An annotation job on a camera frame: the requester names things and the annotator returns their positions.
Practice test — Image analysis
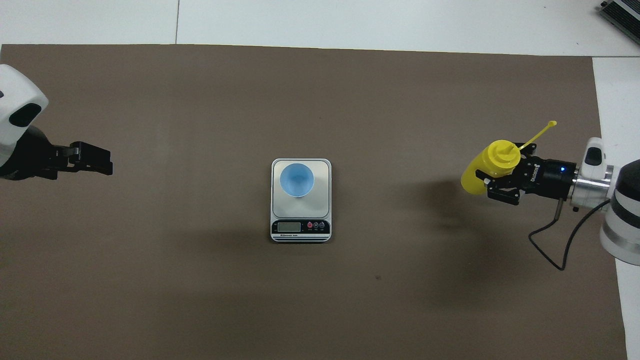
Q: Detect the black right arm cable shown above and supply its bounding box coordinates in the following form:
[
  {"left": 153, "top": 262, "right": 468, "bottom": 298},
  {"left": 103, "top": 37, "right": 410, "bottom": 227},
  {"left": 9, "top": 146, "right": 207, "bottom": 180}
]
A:
[{"left": 529, "top": 199, "right": 612, "bottom": 271}]

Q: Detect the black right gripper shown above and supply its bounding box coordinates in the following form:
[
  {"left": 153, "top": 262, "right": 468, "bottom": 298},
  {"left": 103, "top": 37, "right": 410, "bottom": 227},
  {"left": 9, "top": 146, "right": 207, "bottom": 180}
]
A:
[{"left": 476, "top": 144, "right": 576, "bottom": 206}]

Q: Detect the silver digital kitchen scale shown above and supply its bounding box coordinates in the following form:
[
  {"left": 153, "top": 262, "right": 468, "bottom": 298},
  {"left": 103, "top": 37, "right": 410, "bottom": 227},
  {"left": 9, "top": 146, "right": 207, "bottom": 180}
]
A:
[{"left": 270, "top": 158, "right": 332, "bottom": 244}]

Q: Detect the light blue plastic cup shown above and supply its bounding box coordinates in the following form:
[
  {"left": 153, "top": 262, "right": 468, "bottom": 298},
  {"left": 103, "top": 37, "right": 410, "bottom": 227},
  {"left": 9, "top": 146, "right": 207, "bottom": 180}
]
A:
[{"left": 279, "top": 163, "right": 315, "bottom": 199}]

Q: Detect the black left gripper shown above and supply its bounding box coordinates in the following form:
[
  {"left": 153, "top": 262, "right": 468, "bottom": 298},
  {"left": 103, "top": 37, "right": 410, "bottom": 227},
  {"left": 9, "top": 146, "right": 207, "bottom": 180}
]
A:
[{"left": 0, "top": 125, "right": 114, "bottom": 181}]

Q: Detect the brown paper mat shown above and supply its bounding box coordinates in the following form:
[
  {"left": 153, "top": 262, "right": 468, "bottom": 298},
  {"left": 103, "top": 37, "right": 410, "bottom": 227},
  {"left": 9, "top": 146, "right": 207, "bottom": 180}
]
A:
[{"left": 0, "top": 44, "right": 628, "bottom": 360}]

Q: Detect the grey ribbed metal box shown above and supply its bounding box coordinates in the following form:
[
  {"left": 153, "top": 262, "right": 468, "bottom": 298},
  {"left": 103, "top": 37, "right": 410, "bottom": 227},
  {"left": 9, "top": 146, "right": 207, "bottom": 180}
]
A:
[{"left": 600, "top": 0, "right": 640, "bottom": 47}]

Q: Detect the yellow squeeze bottle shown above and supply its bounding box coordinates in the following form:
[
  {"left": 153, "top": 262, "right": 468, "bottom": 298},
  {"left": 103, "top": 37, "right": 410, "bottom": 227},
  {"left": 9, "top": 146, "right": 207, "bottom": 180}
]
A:
[{"left": 460, "top": 120, "right": 558, "bottom": 196}]

